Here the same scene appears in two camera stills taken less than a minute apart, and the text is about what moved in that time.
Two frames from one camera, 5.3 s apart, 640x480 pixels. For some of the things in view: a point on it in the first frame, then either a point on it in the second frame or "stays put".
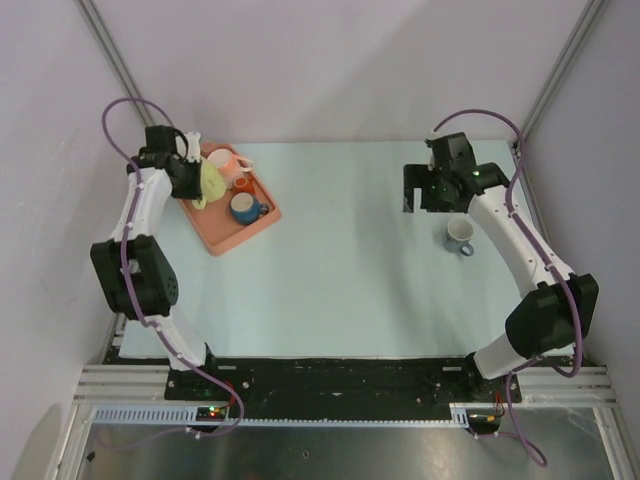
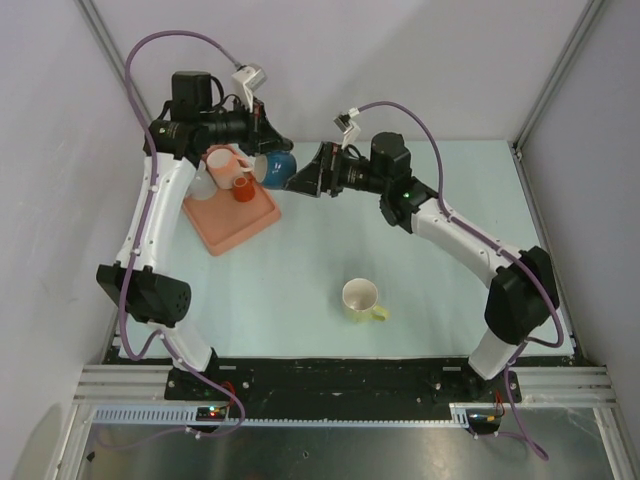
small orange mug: [243, 185] stays put
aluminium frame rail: [147, 383] stays put
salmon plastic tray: [214, 226] stays put
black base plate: [362, 387] stays put
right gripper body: [434, 198] to [347, 172]
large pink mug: [232, 167] stays put
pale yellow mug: [213, 184] to [359, 297]
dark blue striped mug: [246, 209] to [273, 169]
